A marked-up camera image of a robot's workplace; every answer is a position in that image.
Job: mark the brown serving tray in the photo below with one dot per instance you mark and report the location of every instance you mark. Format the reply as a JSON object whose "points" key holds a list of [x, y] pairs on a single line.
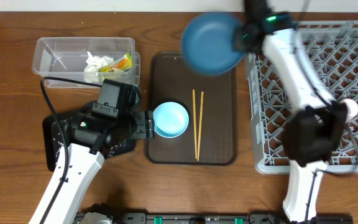
{"points": [[172, 80]]}

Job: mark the wooden chopstick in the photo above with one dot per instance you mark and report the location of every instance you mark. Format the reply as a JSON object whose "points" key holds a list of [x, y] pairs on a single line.
{"points": [[200, 126], [194, 122]]}

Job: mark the yellow green snack wrapper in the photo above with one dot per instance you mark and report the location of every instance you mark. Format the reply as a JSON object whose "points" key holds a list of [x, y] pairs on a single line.
{"points": [[121, 65]]}

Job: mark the white napkin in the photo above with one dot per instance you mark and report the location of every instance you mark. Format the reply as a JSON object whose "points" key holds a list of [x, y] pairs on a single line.
{"points": [[94, 63]]}

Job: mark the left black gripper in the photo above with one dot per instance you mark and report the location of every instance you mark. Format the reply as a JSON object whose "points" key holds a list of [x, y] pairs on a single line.
{"points": [[146, 126]]}

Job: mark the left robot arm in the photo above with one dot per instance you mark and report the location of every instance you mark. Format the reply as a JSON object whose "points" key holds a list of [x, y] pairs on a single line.
{"points": [[103, 129]]}

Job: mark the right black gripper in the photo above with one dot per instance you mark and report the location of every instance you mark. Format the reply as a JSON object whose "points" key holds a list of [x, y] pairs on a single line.
{"points": [[237, 40]]}

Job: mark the clear plastic waste bin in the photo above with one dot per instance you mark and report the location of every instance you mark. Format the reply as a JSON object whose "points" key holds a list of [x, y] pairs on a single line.
{"points": [[65, 57]]}

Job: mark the light blue bowl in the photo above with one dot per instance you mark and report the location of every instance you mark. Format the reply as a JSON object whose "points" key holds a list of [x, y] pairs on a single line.
{"points": [[171, 119]]}

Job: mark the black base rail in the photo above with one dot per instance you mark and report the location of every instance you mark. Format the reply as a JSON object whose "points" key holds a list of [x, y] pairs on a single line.
{"points": [[102, 213]]}

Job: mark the pink cup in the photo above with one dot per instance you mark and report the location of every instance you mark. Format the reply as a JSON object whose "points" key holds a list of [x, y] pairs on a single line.
{"points": [[352, 109]]}

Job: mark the grey dishwasher rack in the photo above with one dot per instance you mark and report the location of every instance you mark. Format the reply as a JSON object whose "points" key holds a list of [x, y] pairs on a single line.
{"points": [[332, 47]]}

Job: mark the black waste tray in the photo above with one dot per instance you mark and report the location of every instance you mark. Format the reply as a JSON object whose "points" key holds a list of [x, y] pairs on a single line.
{"points": [[48, 121]]}

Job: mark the right wooden chopstick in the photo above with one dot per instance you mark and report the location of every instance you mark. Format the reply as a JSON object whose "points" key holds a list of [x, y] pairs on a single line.
{"points": [[200, 126]]}

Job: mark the dark blue plate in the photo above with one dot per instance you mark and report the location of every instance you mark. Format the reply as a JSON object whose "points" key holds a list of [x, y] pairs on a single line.
{"points": [[207, 43]]}

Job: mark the left wooden chopstick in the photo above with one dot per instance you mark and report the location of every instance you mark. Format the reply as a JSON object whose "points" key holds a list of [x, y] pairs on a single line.
{"points": [[194, 122]]}

